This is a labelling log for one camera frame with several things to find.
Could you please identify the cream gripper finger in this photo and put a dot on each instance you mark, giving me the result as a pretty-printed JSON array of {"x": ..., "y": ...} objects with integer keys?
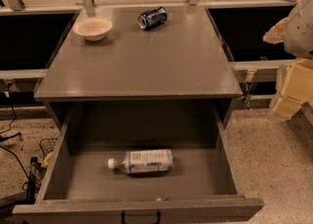
[{"x": 297, "y": 89}]

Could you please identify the clear bottle with blue label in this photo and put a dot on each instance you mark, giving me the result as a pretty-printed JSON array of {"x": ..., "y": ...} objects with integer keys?
[{"x": 145, "y": 161}]

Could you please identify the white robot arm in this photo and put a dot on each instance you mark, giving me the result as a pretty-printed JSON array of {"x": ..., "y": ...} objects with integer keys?
[{"x": 295, "y": 32}]

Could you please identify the grey cabinet with counter top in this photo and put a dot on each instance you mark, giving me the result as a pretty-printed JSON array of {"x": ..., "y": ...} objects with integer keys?
[{"x": 181, "y": 59}]

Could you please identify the open grey top drawer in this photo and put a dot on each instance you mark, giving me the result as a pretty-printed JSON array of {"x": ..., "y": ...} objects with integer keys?
[{"x": 79, "y": 188}]

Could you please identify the blue soda can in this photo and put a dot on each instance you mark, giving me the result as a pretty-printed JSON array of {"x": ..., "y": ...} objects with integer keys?
[{"x": 152, "y": 18}]

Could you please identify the white bowl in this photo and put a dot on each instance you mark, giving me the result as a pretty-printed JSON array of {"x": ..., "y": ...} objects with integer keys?
[{"x": 93, "y": 29}]

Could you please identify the black stand on floor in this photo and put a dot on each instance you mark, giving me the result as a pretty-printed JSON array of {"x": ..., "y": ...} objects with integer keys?
[{"x": 29, "y": 189}]

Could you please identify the black drawer handle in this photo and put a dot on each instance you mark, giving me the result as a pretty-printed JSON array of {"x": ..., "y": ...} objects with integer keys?
[{"x": 136, "y": 218}]

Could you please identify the black wire basket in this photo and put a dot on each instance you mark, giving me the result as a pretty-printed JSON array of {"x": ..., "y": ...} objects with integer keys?
[{"x": 47, "y": 145}]

